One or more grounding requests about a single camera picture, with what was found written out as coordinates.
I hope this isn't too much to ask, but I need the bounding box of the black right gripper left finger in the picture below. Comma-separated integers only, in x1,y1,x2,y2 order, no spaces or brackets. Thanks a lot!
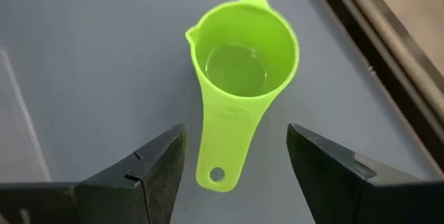
0,123,187,224

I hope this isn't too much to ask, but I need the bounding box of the green plastic measuring cup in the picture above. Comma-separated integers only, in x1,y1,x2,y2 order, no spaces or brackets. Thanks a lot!
185,0,300,193

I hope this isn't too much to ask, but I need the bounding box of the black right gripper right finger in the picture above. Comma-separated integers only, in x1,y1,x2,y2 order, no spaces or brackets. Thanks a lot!
286,123,444,224

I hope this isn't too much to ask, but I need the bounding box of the black table edge frame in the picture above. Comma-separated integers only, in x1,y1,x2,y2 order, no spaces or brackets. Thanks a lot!
307,0,444,180

